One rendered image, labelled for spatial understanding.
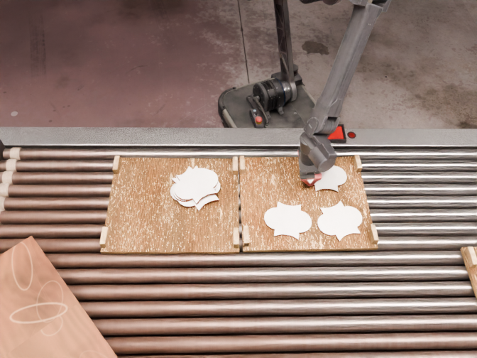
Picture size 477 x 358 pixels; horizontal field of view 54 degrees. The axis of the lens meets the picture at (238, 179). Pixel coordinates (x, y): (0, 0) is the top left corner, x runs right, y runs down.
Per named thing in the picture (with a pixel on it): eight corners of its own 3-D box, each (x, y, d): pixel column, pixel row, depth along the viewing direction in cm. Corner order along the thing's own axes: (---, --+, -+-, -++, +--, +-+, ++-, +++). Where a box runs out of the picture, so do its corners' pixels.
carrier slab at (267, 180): (238, 160, 161) (238, 157, 159) (355, 158, 163) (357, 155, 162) (243, 253, 141) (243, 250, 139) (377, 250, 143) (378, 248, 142)
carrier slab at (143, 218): (116, 160, 159) (116, 157, 158) (237, 161, 160) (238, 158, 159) (101, 254, 139) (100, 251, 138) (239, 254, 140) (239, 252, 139)
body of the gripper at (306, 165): (318, 148, 151) (318, 133, 145) (321, 174, 146) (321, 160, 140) (297, 150, 152) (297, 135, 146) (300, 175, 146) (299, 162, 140)
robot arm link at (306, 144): (312, 125, 140) (296, 133, 139) (325, 140, 136) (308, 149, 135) (312, 139, 146) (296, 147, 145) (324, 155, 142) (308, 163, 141)
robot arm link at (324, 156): (332, 116, 139) (312, 114, 134) (355, 141, 133) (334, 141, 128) (312, 145, 146) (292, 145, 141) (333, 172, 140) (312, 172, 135)
